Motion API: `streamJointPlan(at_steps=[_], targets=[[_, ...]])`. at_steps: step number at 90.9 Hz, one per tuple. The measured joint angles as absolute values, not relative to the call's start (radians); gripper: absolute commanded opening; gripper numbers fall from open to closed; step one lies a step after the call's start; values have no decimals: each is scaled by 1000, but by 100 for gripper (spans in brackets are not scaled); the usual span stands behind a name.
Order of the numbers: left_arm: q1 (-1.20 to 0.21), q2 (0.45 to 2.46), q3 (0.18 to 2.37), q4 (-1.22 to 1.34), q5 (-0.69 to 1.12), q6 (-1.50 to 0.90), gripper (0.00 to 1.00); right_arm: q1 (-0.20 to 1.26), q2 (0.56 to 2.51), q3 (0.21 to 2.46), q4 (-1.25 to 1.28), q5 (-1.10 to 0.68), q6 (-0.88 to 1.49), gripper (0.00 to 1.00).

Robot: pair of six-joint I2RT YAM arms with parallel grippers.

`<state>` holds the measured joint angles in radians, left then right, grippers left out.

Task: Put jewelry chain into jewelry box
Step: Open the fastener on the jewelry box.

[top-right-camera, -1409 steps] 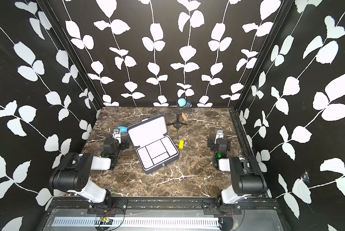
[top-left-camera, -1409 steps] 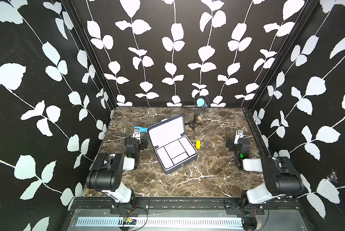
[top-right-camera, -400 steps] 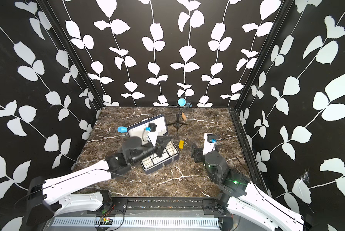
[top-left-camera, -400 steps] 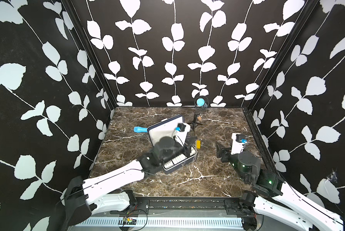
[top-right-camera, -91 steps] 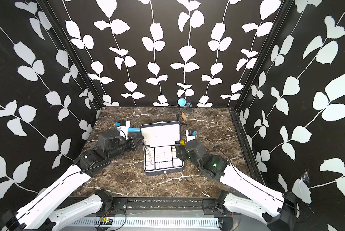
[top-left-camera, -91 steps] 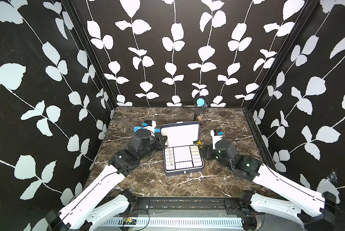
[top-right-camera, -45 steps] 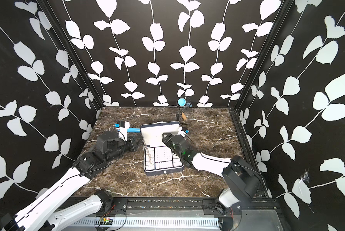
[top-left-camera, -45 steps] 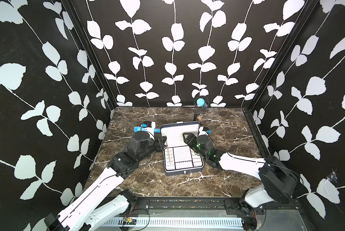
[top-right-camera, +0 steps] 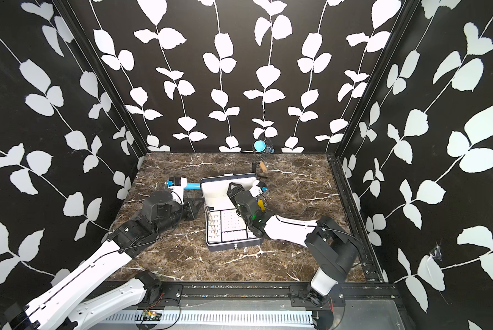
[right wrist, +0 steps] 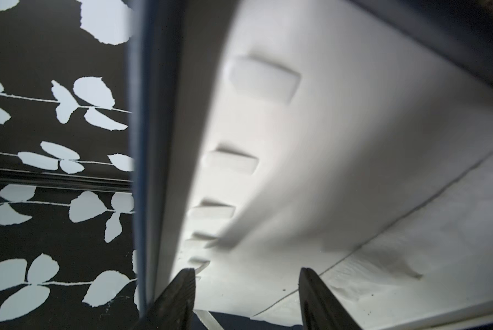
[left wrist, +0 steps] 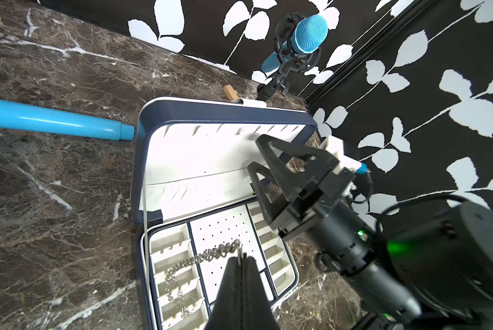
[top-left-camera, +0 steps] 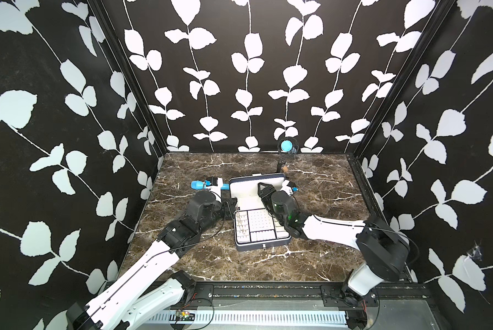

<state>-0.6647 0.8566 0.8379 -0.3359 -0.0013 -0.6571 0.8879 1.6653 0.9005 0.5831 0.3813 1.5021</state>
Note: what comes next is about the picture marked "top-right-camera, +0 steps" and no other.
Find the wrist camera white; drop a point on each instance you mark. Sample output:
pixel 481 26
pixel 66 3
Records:
pixel 258 188
pixel 177 186

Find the blue cylindrical tool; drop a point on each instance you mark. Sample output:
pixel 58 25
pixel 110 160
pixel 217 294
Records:
pixel 191 185

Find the small wooden block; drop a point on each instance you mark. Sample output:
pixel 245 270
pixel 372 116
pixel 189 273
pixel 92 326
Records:
pixel 263 166

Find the yellow block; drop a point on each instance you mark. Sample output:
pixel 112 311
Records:
pixel 261 205

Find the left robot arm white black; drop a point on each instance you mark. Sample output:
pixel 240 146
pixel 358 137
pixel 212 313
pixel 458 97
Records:
pixel 67 305

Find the navy jewelry box white lining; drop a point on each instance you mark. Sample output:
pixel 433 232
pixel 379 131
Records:
pixel 225 229

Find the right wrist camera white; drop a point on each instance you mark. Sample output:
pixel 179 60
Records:
pixel 258 188

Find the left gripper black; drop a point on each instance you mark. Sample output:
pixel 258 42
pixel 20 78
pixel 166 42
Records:
pixel 193 210

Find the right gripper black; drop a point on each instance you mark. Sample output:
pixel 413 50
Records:
pixel 237 194

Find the white perforated cable duct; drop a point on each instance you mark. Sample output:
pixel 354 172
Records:
pixel 213 317

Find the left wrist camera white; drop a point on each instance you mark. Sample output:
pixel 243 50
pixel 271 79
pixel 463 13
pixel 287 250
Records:
pixel 177 186

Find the blue microphone on tripod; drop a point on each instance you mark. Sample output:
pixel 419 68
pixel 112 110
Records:
pixel 260 149

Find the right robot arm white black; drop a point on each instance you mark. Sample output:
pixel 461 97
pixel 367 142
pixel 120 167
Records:
pixel 333 249

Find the small green circuit board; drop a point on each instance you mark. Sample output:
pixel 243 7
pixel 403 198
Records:
pixel 148 316

